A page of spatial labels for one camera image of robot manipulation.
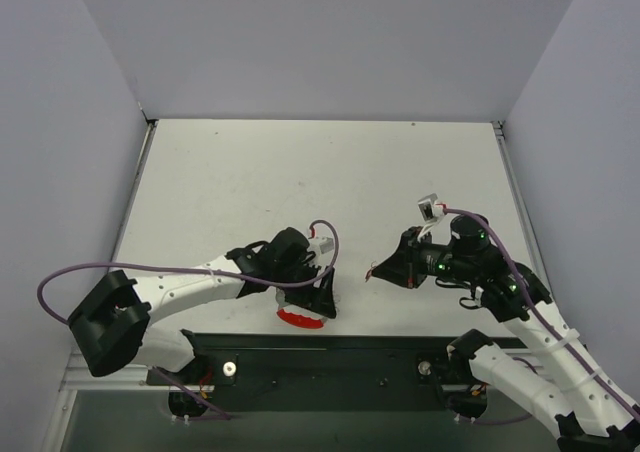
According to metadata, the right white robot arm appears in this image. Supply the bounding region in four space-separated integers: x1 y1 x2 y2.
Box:
369 209 639 451

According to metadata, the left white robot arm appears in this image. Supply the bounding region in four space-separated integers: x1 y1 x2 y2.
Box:
68 227 339 384

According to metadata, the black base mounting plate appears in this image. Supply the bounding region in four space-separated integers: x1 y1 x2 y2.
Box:
173 333 488 417

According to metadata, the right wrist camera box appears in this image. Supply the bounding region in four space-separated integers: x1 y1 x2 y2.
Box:
418 193 445 241

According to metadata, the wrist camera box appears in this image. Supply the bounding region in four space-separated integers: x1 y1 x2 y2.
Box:
418 193 445 241
308 236 335 256

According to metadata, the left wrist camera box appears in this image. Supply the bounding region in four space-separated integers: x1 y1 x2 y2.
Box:
308 236 335 256

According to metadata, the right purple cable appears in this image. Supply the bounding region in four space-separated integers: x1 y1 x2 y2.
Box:
442 206 640 423

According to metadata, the purple cable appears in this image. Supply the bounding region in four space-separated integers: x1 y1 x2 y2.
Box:
442 206 640 423
36 219 342 326

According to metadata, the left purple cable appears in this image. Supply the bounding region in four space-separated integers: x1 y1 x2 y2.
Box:
36 219 342 326

